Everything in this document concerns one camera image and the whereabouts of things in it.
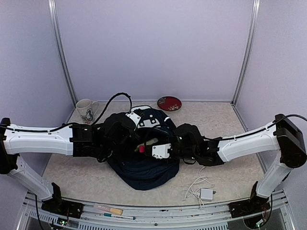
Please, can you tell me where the yellow highlighter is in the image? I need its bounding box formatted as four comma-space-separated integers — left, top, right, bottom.
134, 138, 158, 152

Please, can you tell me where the pink black highlighter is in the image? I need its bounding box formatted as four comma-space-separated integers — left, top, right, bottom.
139, 146, 146, 154

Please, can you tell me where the navy blue backpack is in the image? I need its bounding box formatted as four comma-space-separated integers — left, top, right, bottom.
107, 105, 179, 191

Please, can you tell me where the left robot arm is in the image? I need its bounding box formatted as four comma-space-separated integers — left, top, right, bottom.
0, 112, 141, 213

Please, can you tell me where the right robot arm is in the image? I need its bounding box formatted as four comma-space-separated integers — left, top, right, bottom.
158, 114, 307, 213

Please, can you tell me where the white paper cup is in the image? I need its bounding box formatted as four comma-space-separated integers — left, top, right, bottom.
76, 99, 99, 125

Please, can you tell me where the red floral plate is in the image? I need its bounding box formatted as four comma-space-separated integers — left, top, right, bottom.
157, 96, 182, 112

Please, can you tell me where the white charger adapter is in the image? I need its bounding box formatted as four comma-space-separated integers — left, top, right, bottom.
200, 188, 213, 201

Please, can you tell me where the teal pen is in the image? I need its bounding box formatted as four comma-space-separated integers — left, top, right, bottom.
104, 213, 136, 220

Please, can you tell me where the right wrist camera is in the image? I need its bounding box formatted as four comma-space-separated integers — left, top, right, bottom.
145, 143, 171, 160

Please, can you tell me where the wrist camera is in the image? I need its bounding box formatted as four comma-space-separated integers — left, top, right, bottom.
145, 143, 171, 160
125, 108, 144, 130

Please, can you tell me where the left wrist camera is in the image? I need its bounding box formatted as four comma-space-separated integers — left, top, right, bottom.
125, 108, 144, 130

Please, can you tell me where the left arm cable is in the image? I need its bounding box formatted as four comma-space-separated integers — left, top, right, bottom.
94, 92, 134, 125

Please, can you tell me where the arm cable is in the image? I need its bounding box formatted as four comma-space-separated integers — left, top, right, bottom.
275, 114, 307, 123
94, 92, 134, 125

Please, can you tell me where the white charger cable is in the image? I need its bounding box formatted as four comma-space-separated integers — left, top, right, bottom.
184, 164, 215, 209

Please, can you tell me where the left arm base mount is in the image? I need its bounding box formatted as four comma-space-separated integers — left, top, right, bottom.
41, 182, 84, 219

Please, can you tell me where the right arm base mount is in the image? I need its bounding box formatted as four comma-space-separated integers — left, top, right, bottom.
229, 181, 272, 218

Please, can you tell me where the metal frame rail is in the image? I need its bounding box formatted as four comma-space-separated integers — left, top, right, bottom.
14, 190, 299, 230

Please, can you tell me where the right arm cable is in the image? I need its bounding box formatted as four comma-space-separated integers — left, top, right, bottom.
275, 114, 307, 123

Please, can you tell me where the left corner aluminium post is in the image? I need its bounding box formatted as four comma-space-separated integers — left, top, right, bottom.
48, 0, 78, 106

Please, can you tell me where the corner aluminium post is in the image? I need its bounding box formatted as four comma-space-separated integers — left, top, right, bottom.
48, 0, 78, 106
231, 0, 260, 107

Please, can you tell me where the right corner aluminium post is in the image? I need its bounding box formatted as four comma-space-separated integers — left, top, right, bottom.
231, 0, 260, 107

